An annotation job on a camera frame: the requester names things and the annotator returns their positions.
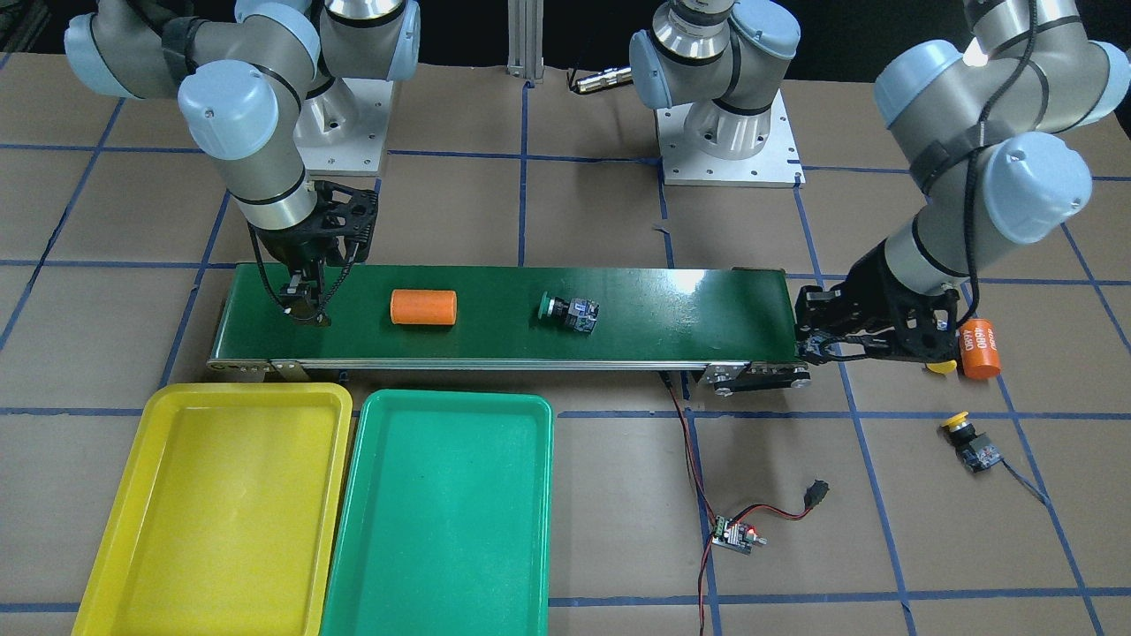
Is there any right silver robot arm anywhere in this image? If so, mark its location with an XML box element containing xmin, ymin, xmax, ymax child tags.
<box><xmin>64</xmin><ymin>1</ymin><xmax>421</xmax><ymax>327</ymax></box>

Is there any yellow push button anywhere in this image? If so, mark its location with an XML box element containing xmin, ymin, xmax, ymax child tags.
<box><xmin>940</xmin><ymin>412</ymin><xmax>1005</xmax><ymax>474</ymax></box>
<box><xmin>924</xmin><ymin>360</ymin><xmax>959</xmax><ymax>375</ymax></box>

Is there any orange printed cylinder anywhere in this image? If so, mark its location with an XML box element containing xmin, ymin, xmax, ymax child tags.
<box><xmin>959</xmin><ymin>318</ymin><xmax>1001</xmax><ymax>380</ymax></box>

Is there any green plastic tray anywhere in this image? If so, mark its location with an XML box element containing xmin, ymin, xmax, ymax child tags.
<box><xmin>322</xmin><ymin>390</ymin><xmax>554</xmax><ymax>635</ymax></box>

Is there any plain orange cylinder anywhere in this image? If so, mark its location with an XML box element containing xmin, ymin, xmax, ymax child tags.
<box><xmin>389</xmin><ymin>289</ymin><xmax>458</xmax><ymax>327</ymax></box>

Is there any motor controller board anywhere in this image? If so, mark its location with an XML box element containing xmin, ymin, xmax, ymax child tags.
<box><xmin>710</xmin><ymin>516</ymin><xmax>767</xmax><ymax>555</ymax></box>

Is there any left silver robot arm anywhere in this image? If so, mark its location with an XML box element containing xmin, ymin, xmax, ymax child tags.
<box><xmin>629</xmin><ymin>1</ymin><xmax>1128</xmax><ymax>366</ymax></box>

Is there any green conveyor belt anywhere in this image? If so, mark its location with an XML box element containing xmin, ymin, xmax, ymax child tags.
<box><xmin>209</xmin><ymin>264</ymin><xmax>809</xmax><ymax>396</ymax></box>

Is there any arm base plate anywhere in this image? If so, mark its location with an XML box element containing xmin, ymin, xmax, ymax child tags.
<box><xmin>655</xmin><ymin>92</ymin><xmax>808</xmax><ymax>188</ymax></box>
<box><xmin>294</xmin><ymin>78</ymin><xmax>399</xmax><ymax>178</ymax></box>

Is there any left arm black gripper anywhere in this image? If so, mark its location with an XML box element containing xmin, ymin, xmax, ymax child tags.
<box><xmin>795</xmin><ymin>244</ymin><xmax>959</xmax><ymax>366</ymax></box>

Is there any yellow plastic tray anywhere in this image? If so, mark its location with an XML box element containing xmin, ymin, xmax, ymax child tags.
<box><xmin>74</xmin><ymin>383</ymin><xmax>353</xmax><ymax>635</ymax></box>

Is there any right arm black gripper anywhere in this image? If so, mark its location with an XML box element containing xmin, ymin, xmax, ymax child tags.
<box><xmin>247</xmin><ymin>180</ymin><xmax>379</xmax><ymax>329</ymax></box>

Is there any black barrel connector cable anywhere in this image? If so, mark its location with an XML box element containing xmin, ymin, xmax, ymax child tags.
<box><xmin>698</xmin><ymin>480</ymin><xmax>831</xmax><ymax>636</ymax></box>

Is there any aluminium frame post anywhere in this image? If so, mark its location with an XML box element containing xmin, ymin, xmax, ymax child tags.
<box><xmin>506</xmin><ymin>0</ymin><xmax>544</xmax><ymax>83</ymax></box>

